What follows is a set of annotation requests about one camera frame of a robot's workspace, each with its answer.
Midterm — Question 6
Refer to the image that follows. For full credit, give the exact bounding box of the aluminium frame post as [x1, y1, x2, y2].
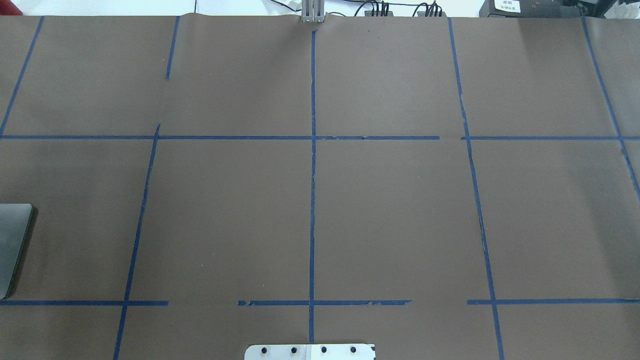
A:
[301, 0, 326, 23]

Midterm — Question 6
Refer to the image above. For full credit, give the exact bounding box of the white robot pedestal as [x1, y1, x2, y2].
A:
[244, 343, 377, 360]

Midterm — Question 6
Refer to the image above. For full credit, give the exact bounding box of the black desktop box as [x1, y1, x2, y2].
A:
[478, 0, 583, 19]

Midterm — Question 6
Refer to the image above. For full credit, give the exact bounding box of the grey closed laptop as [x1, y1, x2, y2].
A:
[0, 203, 34, 300]

